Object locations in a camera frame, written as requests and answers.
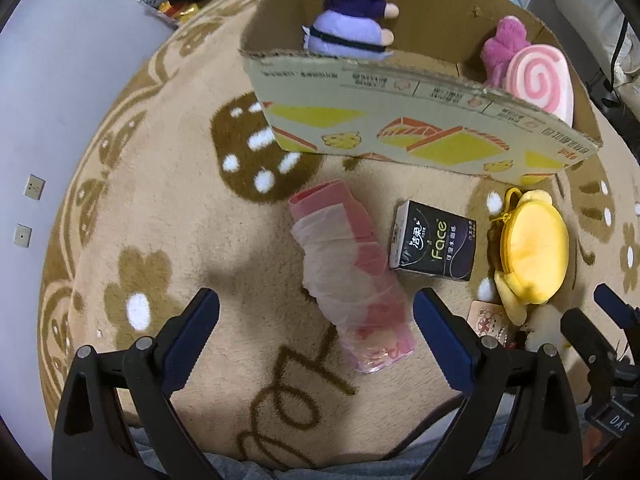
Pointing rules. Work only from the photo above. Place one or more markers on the wall socket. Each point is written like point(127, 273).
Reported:
point(34, 187)
point(22, 236)

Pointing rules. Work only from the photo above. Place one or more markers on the small patterned card pouch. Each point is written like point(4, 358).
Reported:
point(488, 319)

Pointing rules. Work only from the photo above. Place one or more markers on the beige brown patterned rug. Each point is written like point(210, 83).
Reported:
point(184, 187)

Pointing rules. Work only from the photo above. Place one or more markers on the black Face tissue pack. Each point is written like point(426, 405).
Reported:
point(430, 241)

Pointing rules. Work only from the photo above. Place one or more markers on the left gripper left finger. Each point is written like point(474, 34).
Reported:
point(91, 438)

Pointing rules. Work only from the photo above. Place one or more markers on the pink tissue roll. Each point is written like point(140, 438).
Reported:
point(345, 269)

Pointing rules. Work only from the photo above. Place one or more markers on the lower wall socket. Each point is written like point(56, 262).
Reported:
point(22, 236)

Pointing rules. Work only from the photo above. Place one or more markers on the snack bags on floor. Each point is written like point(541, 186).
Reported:
point(172, 14)

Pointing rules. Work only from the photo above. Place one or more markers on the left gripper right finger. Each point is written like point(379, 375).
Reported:
point(542, 439)

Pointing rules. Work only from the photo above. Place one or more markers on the upper wall socket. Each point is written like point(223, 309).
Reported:
point(34, 187)

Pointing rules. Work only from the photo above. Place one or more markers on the purple plush doll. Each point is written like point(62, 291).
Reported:
point(352, 29)

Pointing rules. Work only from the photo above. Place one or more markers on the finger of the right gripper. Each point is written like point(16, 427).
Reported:
point(594, 350)
point(621, 313)

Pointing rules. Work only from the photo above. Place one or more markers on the yellow plush toy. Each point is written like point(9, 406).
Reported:
point(533, 250)

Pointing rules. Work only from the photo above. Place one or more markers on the pink swirl roll plush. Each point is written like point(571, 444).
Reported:
point(535, 73)

